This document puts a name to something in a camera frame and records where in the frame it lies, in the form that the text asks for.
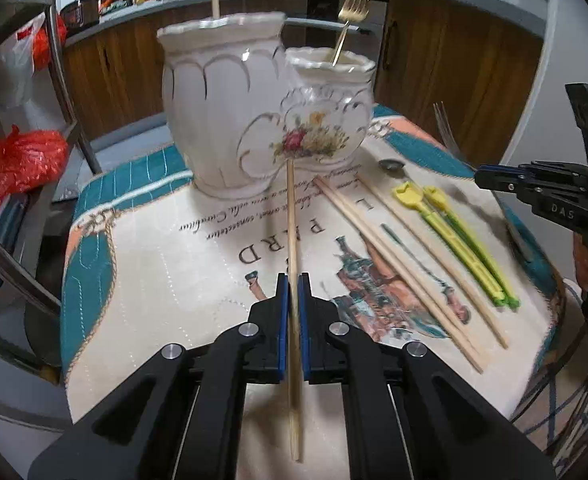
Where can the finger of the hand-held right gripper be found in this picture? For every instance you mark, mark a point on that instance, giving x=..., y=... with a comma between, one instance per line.
x=544, y=169
x=514, y=186

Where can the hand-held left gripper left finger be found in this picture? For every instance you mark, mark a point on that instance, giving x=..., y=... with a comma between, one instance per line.
x=283, y=330

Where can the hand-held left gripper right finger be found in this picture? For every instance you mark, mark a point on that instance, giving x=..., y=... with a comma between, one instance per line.
x=304, y=330

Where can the yellow plastic spoon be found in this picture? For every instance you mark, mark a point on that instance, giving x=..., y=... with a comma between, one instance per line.
x=408, y=197

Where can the silver spoon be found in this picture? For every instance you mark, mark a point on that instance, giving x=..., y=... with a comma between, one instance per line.
x=391, y=165

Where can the white floral ceramic utensil holder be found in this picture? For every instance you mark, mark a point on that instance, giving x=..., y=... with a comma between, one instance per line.
x=214, y=110

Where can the person's right hand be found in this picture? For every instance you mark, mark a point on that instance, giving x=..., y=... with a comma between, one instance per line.
x=585, y=260

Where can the printed teal-bordered tablecloth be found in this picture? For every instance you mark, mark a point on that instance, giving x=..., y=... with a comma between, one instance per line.
x=174, y=285

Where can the wooden lower cabinets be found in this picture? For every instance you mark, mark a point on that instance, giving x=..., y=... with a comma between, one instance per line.
x=449, y=60

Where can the gold fork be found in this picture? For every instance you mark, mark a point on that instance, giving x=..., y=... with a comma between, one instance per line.
x=355, y=5

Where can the built-in oven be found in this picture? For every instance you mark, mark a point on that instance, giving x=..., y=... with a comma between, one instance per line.
x=319, y=5

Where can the large red plastic bag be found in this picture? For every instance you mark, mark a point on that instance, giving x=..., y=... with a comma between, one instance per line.
x=19, y=165

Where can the metal shelf rack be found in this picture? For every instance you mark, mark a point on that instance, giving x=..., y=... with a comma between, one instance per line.
x=56, y=60

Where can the orange kitchen tool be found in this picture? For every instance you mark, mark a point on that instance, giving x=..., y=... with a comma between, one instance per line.
x=110, y=2

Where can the small red plastic bag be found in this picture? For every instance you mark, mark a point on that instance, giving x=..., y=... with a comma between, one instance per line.
x=49, y=40

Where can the white plastic bag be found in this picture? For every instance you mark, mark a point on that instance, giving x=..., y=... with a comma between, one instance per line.
x=16, y=65

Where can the dark red rice cooker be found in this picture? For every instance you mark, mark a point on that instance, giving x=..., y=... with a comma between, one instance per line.
x=76, y=10

